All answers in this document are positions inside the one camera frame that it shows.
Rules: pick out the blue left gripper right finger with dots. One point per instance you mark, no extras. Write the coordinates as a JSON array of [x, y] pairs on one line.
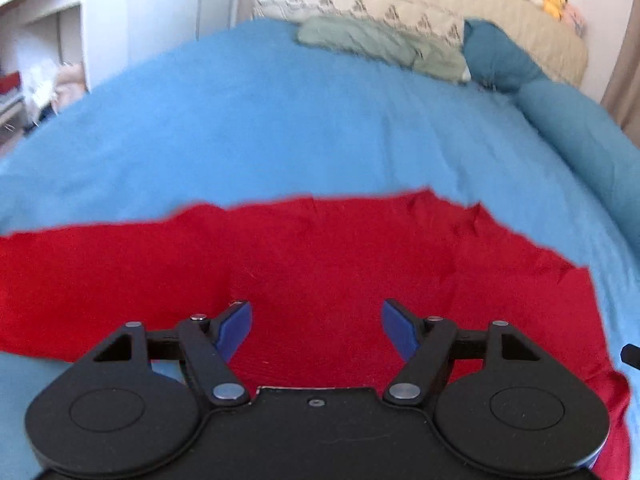
[[407, 332]]

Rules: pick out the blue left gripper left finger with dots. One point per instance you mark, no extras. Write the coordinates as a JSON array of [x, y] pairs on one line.
[[207, 339]]

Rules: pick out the red knit sweater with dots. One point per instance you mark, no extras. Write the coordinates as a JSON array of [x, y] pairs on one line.
[[316, 273]]

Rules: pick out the rolled teal duvet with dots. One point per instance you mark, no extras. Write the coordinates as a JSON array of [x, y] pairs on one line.
[[591, 143]]

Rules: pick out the blue bed sheet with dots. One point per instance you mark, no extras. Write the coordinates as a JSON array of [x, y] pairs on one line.
[[249, 114]]

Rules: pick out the beige curtain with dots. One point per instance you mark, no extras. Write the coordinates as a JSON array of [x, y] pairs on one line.
[[621, 98]]

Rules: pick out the teal pillow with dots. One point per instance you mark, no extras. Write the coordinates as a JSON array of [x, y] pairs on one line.
[[495, 61]]

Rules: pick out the green pillow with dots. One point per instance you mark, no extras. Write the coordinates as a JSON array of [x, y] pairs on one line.
[[425, 55]]

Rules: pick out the beige handbag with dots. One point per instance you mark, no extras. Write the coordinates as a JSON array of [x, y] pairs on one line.
[[70, 86]]

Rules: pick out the red box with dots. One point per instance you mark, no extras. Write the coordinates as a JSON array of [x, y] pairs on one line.
[[10, 82]]

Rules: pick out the white grey wardrobe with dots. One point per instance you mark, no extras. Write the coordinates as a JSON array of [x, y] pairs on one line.
[[156, 26]]

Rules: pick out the cream quilted headboard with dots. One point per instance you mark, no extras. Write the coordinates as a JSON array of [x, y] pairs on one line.
[[559, 51]]

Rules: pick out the light pink plush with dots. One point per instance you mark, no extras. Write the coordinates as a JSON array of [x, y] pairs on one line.
[[574, 20]]

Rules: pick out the white shelf desk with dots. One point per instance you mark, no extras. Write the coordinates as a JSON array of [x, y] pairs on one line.
[[40, 37]]

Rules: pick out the yellow pikachu plush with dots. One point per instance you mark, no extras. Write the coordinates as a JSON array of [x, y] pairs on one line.
[[555, 8]]

